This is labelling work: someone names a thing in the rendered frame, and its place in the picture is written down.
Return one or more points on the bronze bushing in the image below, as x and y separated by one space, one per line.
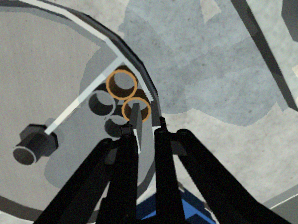
139 95
117 92

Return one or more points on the blue crate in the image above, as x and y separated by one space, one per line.
147 208

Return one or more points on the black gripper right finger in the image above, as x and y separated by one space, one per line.
229 201

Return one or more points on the grey metal ring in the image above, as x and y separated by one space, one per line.
98 109
35 144
110 128

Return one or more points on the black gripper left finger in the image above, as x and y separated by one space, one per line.
76 201

